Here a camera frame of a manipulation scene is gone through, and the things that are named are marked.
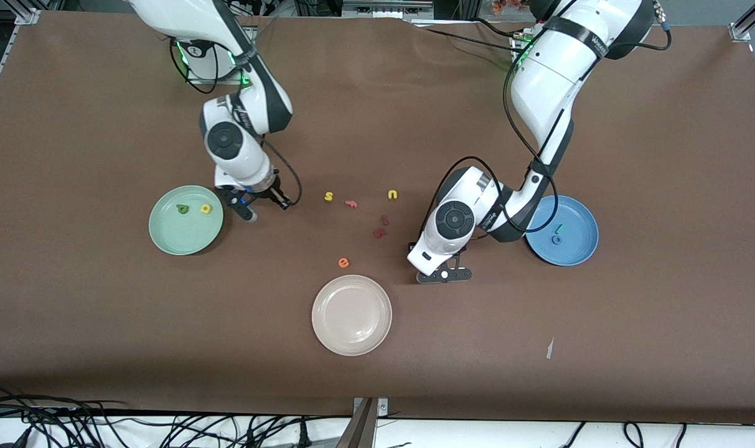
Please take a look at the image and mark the light green plate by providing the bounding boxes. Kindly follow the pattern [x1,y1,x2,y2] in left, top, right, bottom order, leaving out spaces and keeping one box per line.
[148,185,225,256]

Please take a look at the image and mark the beige white plate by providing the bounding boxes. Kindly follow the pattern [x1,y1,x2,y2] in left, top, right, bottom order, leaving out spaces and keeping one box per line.
[311,274,393,357]

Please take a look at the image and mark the blue plate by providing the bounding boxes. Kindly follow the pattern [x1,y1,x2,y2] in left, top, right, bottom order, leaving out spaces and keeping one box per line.
[524,195,599,267]

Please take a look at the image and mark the grey metal device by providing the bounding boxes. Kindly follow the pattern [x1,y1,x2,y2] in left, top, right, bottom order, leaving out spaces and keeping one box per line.
[342,0,434,19]

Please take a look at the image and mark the orange artificial flowers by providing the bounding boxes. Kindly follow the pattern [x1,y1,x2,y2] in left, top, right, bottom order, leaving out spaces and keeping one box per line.
[490,0,540,16]

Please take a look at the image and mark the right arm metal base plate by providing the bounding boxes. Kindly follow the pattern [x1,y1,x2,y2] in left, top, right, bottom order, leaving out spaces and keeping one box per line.
[186,62,246,85]

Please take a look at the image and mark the metal table edge bracket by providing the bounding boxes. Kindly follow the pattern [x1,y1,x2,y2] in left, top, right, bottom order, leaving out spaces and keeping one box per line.
[337,396,390,448]

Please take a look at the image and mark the black cable on table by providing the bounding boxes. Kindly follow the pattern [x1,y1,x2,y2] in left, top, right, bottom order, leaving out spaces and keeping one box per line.
[411,24,518,54]

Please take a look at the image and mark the aluminium frame profile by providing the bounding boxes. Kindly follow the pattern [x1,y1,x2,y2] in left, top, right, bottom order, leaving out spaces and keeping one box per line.
[729,0,755,43]
[0,0,43,122]

